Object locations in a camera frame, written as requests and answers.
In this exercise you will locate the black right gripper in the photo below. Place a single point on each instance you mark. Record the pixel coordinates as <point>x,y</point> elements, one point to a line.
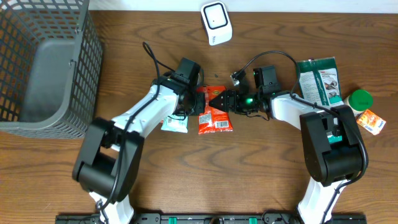
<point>236,107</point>

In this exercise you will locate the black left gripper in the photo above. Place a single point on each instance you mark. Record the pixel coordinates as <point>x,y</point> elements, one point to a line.
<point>201,105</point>

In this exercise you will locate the red snack bag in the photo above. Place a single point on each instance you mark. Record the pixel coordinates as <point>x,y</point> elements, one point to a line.
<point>213,120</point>

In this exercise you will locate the white small packet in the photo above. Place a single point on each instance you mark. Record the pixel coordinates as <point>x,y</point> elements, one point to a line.
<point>175,123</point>

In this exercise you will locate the green white 3M package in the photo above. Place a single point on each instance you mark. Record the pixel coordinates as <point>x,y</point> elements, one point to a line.
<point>319,81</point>

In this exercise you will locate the green lid jar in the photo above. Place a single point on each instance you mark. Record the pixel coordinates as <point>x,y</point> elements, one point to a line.
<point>359,101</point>

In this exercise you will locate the orange Kleenex tissue pack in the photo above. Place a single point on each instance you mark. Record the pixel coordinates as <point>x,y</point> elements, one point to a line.
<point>371,122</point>

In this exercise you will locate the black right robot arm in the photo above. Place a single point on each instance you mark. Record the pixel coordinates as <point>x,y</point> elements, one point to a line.
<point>333,149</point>

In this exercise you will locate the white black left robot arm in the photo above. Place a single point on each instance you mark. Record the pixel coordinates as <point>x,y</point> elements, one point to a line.
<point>109,157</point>

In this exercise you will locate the white barcode scanner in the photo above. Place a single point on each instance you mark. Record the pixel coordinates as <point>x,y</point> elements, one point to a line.
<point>216,23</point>

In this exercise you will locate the grey mesh basket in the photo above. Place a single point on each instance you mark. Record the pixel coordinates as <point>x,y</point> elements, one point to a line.
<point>51,58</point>

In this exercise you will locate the black mounting rail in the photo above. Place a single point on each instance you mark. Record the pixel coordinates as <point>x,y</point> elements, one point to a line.
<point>155,218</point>

